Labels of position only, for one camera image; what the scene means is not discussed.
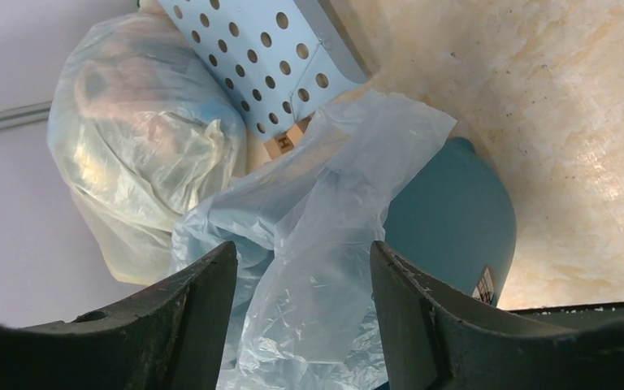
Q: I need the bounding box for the teal plastic trash bin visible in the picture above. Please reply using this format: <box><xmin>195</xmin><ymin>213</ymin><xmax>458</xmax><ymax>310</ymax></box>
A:
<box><xmin>384</xmin><ymin>137</ymin><xmax>517</xmax><ymax>306</ymax></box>

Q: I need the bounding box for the wooden block left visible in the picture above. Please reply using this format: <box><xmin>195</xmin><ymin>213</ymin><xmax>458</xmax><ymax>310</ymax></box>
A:
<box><xmin>264</xmin><ymin>125</ymin><xmax>306</xmax><ymax>160</ymax></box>

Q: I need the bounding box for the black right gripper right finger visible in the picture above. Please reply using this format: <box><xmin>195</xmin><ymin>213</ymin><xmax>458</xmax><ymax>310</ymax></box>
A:
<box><xmin>370</xmin><ymin>241</ymin><xmax>624</xmax><ymax>389</ymax></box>

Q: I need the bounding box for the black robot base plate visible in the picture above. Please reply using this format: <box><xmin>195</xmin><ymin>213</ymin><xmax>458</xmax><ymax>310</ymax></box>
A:
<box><xmin>510</xmin><ymin>301</ymin><xmax>624</xmax><ymax>318</ymax></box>

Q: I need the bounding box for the light blue trash bag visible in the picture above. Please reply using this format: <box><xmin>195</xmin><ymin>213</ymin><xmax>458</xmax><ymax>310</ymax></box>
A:
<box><xmin>170</xmin><ymin>91</ymin><xmax>456</xmax><ymax>389</ymax></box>

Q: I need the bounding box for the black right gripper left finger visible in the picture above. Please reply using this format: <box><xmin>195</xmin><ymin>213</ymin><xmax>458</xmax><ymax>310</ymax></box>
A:
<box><xmin>0</xmin><ymin>242</ymin><xmax>237</xmax><ymax>389</ymax></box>

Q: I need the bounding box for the large translucent yellowish bag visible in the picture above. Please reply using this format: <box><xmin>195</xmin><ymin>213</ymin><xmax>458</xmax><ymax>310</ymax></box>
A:
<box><xmin>47</xmin><ymin>11</ymin><xmax>247</xmax><ymax>285</ymax></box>

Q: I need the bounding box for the light blue perforated board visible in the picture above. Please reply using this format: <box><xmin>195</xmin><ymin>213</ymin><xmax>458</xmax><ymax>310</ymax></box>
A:
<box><xmin>160</xmin><ymin>0</ymin><xmax>367</xmax><ymax>141</ymax></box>

